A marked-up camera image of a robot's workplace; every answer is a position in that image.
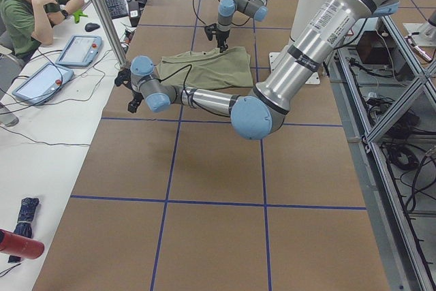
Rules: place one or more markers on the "aluminium frame post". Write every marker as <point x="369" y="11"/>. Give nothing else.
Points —
<point x="109" y="28"/>

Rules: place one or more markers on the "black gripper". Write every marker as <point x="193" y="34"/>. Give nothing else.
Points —
<point x="223" y="36"/>
<point x="136" y="95"/>

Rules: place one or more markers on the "aluminium frame rack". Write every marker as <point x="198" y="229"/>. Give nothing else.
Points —
<point x="386" y="99"/>

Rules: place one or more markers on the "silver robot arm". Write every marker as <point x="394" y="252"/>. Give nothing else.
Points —
<point x="264" y="109"/>
<point x="255" y="9"/>

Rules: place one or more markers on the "far teach pendant tablet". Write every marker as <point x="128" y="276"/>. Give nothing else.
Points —
<point x="80" y="51"/>

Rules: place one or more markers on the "sage green long-sleeve shirt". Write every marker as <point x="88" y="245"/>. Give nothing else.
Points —
<point x="209" y="70"/>

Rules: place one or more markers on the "seated person green shirt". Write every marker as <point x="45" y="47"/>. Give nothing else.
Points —
<point x="29" y="23"/>

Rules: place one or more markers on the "black computer mouse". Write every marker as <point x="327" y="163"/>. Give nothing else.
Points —
<point x="89" y="27"/>

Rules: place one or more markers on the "red object at corner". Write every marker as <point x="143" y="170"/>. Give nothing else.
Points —
<point x="20" y="246"/>

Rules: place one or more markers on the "teach pendant tablet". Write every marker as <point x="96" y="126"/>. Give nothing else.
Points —
<point x="43" y="84"/>
<point x="80" y="51"/>

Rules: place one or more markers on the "folded dark blue umbrella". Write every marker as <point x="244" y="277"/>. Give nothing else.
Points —
<point x="23" y="226"/>

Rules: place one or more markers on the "near teach pendant tablet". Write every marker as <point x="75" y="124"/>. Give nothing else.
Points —
<point x="43" y="84"/>

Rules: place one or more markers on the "black keyboard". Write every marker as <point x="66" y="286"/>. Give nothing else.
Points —
<point x="116" y="8"/>

